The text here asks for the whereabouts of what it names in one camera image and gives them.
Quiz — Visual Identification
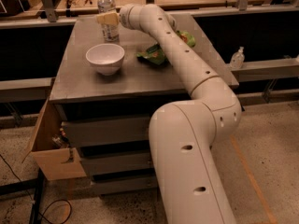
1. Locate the clear plastic water bottle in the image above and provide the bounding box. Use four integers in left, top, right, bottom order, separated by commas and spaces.
96, 0, 119, 42

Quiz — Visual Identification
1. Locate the middle grey drawer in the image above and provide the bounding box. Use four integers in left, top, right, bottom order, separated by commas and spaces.
81, 151, 152, 175

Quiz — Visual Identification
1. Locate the bottom grey drawer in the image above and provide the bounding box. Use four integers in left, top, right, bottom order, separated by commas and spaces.
91, 175, 158, 195

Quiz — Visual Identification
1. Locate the white ceramic bowl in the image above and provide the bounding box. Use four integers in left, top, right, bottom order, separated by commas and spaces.
86, 43, 125, 76

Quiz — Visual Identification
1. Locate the black floor cable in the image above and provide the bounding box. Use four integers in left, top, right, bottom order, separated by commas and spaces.
0, 154, 73, 224

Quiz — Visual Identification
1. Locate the grey drawer cabinet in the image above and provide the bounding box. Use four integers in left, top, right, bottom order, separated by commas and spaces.
49, 13, 240, 197

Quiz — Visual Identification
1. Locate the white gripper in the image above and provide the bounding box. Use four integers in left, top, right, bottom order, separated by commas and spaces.
96, 4, 134, 29

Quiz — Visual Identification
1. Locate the small sanitizer pump bottle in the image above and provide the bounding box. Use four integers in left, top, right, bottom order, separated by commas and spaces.
230, 47, 245, 69

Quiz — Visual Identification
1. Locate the grey drawer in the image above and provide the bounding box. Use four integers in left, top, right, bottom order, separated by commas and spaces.
91, 175, 158, 195
62, 116, 150, 147
81, 151, 152, 175

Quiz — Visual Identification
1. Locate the cardboard box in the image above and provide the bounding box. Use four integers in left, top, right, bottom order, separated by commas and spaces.
22, 91, 86, 181

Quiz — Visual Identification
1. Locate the green chip bag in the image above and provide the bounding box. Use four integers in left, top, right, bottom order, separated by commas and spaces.
136, 30, 196, 66

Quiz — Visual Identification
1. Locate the top grey drawer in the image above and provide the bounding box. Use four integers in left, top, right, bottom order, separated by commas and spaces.
62, 116, 150, 147

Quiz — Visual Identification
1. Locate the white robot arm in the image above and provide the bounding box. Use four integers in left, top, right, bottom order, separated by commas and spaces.
118, 4, 241, 224

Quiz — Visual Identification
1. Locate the black metal floor stand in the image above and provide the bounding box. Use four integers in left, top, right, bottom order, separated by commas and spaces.
0, 170, 45, 224

